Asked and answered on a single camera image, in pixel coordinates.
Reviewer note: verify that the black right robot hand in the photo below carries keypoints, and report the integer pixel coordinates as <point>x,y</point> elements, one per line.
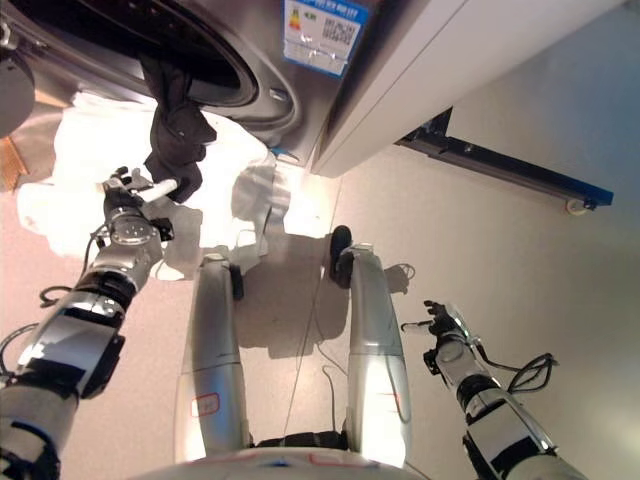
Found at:
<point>442,320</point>

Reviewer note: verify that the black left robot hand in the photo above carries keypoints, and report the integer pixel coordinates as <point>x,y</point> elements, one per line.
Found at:
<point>122,197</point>

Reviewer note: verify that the black garment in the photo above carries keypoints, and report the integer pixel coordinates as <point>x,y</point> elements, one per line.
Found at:
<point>175,135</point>

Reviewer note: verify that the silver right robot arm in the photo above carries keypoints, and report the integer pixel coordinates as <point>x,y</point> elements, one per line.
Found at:
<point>500,415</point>

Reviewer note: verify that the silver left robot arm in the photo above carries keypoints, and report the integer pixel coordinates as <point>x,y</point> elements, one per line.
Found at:
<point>75,325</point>

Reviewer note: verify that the round washing machine door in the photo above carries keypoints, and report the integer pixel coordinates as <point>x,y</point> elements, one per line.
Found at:
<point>15,100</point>

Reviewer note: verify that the grey washing machine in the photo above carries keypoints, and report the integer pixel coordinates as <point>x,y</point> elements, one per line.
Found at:
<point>300,115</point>

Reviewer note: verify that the white cloth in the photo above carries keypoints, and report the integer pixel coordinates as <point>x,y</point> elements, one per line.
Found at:
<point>85,145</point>

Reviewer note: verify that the silver left robot leg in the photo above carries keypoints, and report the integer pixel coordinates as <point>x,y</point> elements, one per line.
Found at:
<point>215,340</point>

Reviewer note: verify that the silver robot torso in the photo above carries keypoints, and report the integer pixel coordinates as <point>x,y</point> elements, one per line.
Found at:
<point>250,465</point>

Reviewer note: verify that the white cabinet side panel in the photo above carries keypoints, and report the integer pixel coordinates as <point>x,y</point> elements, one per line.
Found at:
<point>425,75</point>

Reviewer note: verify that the blue energy label sticker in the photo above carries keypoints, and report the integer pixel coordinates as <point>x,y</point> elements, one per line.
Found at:
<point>325,35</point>

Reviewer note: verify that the black wheeled frame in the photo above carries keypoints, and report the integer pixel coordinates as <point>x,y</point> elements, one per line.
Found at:
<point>500,162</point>

